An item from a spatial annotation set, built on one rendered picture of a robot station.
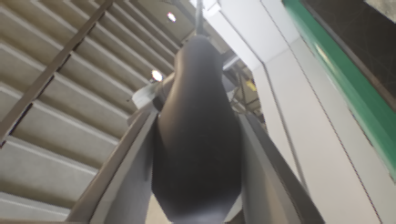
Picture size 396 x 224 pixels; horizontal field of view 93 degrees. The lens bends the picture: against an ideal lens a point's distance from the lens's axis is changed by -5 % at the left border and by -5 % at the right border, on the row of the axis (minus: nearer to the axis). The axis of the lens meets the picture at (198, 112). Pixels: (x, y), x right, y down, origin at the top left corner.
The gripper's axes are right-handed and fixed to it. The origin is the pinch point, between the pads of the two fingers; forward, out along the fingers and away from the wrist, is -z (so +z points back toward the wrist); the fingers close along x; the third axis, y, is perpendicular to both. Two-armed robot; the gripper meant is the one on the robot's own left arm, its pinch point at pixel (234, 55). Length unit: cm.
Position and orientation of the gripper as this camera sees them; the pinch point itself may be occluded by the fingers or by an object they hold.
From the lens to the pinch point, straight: 38.2
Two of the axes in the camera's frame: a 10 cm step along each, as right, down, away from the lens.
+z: -7.4, 4.4, 5.2
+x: -6.8, -4.9, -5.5
